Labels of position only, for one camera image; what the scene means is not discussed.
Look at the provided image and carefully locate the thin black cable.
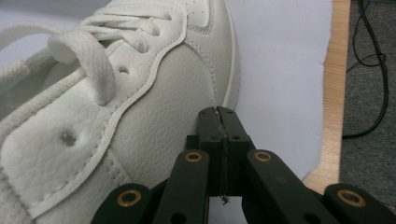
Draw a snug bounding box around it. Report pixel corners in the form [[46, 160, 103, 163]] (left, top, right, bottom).
[[341, 0, 390, 140]]

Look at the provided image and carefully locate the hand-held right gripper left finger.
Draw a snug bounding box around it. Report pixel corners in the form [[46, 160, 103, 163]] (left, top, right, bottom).
[[186, 105, 225, 198]]

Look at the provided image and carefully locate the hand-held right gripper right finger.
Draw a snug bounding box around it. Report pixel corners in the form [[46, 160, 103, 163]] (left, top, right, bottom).
[[217, 105, 257, 198]]

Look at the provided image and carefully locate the white sneaker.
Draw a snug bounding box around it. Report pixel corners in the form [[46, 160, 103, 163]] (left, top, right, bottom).
[[0, 0, 243, 224]]

